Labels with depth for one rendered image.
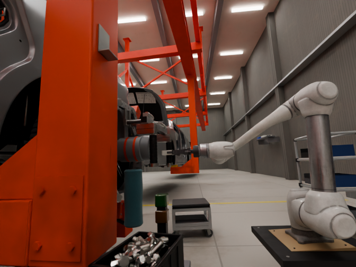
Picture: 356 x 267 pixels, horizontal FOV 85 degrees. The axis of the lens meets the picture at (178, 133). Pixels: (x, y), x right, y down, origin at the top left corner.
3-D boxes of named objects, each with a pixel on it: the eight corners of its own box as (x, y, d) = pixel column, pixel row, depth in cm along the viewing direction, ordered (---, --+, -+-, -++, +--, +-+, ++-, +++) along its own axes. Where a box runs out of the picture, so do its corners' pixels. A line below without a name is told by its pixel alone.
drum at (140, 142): (122, 162, 117) (122, 139, 119) (156, 160, 114) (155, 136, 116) (110, 162, 103) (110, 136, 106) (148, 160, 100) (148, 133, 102)
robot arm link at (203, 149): (209, 158, 123) (199, 158, 124) (208, 143, 124) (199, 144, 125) (209, 158, 114) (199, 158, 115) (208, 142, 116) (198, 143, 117)
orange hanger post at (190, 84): (171, 173, 481) (168, 80, 519) (199, 172, 470) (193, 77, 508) (170, 174, 466) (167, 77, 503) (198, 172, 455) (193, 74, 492)
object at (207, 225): (171, 240, 194) (170, 205, 199) (172, 229, 229) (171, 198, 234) (214, 238, 194) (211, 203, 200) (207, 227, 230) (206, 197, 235)
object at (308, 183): (302, 223, 227) (291, 139, 242) (342, 224, 220) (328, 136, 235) (329, 242, 175) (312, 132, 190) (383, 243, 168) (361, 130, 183)
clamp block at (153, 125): (139, 135, 95) (139, 125, 96) (157, 134, 94) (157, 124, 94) (135, 134, 90) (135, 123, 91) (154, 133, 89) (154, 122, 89)
